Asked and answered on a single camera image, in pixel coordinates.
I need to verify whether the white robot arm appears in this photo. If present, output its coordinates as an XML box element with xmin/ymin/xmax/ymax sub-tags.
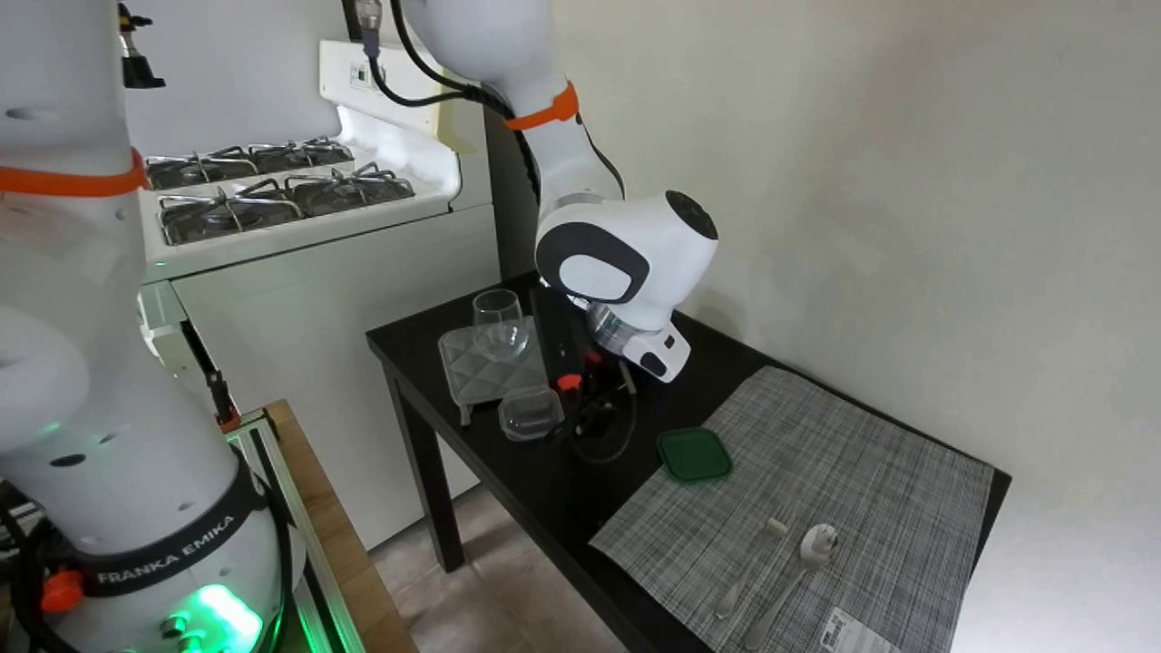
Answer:
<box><xmin>0</xmin><ymin>0</ymin><xmax>719</xmax><ymax>653</ymax></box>

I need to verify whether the small white cap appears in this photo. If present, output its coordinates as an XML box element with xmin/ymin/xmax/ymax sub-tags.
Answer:
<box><xmin>798</xmin><ymin>522</ymin><xmax>837</xmax><ymax>568</ymax></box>

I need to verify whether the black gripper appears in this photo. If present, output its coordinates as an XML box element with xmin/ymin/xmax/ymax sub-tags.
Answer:
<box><xmin>534</xmin><ymin>286</ymin><xmax>640</xmax><ymax>467</ymax></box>

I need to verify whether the white stove with burners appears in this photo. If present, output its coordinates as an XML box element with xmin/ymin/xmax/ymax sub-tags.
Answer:
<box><xmin>138</xmin><ymin>40</ymin><xmax>502</xmax><ymax>548</ymax></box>

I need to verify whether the grey woven placemat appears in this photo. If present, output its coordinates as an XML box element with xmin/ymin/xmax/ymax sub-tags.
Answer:
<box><xmin>590</xmin><ymin>368</ymin><xmax>995</xmax><ymax>653</ymax></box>

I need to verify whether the black side table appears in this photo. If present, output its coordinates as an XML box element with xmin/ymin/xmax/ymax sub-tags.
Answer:
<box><xmin>370</xmin><ymin>303</ymin><xmax>1007</xmax><ymax>653</ymax></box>

